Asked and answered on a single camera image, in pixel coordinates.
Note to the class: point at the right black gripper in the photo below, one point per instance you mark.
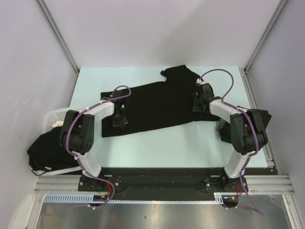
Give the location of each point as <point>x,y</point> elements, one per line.
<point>195,108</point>

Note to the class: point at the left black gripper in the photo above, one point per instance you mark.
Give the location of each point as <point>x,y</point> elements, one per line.
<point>122,123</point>

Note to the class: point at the black t shirt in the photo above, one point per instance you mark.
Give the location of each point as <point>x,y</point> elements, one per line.
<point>160,104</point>

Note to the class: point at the white plastic laundry basket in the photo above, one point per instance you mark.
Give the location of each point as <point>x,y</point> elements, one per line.
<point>51,118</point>

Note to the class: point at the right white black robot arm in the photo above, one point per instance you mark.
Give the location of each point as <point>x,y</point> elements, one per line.
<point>248,134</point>

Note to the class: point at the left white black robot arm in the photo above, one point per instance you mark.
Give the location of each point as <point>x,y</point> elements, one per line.
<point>80,128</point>

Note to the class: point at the black folded shirt on stack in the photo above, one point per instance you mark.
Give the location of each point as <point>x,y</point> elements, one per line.
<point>266,117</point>

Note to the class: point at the grey folded shirt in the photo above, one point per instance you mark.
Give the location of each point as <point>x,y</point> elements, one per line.
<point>220,125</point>

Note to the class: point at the green folded shirt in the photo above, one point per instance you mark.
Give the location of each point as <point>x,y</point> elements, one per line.
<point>226,139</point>

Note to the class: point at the white cloth in basket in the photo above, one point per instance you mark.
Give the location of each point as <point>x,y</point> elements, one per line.
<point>57,124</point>

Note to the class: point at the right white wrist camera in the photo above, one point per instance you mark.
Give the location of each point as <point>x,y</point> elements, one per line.
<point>199,81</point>

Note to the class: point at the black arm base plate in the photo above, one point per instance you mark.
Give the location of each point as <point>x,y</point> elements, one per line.
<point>164,184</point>

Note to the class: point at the right aluminium side rail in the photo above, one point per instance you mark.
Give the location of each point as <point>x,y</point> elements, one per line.
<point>263,138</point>

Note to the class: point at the left aluminium corner post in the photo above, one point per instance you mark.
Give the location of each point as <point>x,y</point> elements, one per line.
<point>57,34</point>

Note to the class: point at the aluminium corner post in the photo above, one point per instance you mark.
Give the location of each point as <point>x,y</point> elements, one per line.
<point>267,31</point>
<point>57,34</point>

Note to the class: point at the aluminium frame rail front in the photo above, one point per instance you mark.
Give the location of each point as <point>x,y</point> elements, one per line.
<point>258,185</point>

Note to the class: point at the right aluminium corner post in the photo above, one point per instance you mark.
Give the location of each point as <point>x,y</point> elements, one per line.
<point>267,31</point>

